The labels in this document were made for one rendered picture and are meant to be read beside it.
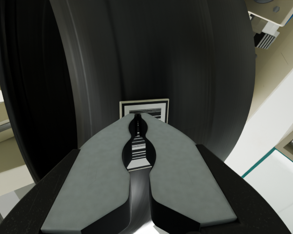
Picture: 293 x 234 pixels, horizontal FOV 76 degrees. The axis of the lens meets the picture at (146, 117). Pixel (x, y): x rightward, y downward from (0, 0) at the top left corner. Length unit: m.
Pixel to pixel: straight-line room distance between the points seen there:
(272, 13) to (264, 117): 2.46
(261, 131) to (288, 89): 0.60
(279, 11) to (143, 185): 0.37
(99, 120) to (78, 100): 0.03
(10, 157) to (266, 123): 2.69
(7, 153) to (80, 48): 0.74
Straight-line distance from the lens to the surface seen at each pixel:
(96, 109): 0.17
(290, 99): 2.78
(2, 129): 0.87
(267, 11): 0.45
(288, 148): 0.83
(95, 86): 0.17
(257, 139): 2.97
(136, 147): 0.15
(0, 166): 0.84
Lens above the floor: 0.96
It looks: 35 degrees up
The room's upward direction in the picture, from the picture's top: 156 degrees counter-clockwise
